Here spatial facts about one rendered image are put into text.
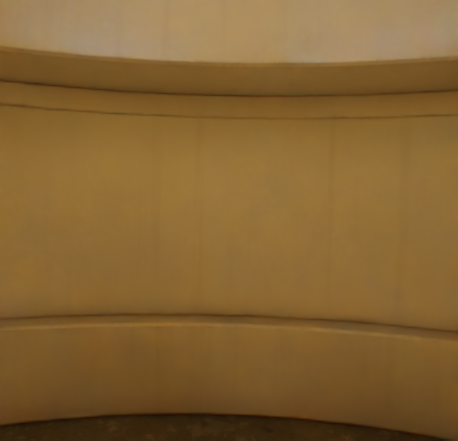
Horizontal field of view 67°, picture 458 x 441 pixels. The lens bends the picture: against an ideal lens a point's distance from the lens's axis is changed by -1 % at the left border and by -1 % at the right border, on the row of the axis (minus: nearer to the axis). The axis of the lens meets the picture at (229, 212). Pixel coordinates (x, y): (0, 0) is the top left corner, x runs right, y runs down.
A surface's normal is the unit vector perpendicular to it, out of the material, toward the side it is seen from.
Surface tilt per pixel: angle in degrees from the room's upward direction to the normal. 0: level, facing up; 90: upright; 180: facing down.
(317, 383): 90
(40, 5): 90
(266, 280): 90
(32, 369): 90
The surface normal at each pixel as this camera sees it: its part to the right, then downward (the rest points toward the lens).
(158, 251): 0.11, 0.01
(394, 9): -0.23, 0.00
